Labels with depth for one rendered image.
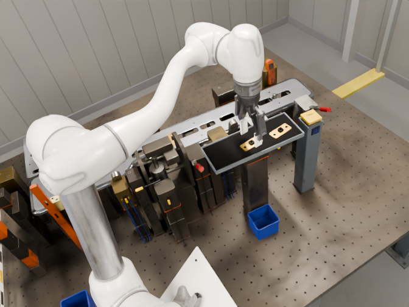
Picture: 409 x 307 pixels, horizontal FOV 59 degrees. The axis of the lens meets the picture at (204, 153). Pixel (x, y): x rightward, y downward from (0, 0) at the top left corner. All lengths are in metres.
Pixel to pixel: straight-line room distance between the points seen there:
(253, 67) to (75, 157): 0.56
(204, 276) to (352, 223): 0.75
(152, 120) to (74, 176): 0.23
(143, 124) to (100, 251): 0.46
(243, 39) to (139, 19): 2.44
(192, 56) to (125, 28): 2.31
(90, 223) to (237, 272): 0.72
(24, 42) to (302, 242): 2.54
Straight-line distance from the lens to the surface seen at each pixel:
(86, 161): 0.83
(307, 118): 1.45
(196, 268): 1.29
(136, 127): 0.87
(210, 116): 1.72
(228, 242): 1.64
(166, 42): 3.62
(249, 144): 1.35
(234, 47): 1.05
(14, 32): 3.20
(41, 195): 1.47
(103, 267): 1.21
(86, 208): 1.07
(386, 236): 1.73
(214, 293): 1.24
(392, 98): 3.45
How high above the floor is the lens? 2.15
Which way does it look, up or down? 47 degrees down
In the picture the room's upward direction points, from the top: 12 degrees counter-clockwise
